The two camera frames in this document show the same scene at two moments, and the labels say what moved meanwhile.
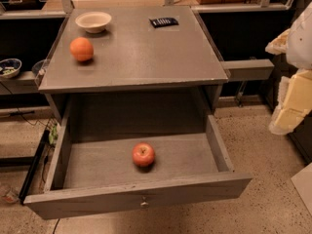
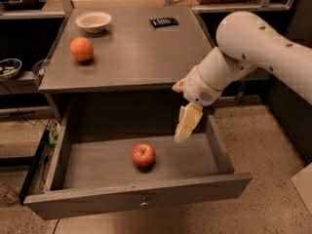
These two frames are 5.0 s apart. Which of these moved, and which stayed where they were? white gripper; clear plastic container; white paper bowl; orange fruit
Moved: white gripper
Stayed: clear plastic container; white paper bowl; orange fruit
